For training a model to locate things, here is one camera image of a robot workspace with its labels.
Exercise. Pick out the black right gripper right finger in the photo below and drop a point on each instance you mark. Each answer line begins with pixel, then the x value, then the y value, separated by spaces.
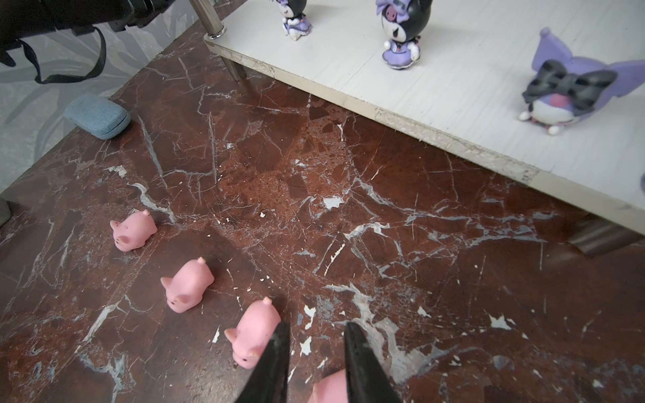
pixel 365 378

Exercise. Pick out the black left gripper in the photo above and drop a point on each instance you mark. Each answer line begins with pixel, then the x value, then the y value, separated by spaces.
pixel 23 18

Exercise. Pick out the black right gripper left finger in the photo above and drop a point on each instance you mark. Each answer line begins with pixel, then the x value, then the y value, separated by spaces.
pixel 268 382

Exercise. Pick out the pink pig toy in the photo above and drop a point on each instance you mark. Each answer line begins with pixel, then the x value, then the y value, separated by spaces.
pixel 134 231
pixel 331 389
pixel 253 332
pixel 186 288

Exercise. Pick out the dark cartoon figure toy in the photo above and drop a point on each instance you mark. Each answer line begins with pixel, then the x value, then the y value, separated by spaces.
pixel 294 20
pixel 403 21

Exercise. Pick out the purple black cartoon figure toy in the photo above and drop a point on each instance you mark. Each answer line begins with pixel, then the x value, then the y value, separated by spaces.
pixel 567 89

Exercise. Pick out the white two-tier shelf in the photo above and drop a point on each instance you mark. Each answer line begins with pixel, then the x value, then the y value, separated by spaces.
pixel 465 94

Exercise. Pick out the blue fabric glasses case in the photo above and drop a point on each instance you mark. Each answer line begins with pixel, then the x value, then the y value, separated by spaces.
pixel 98 116

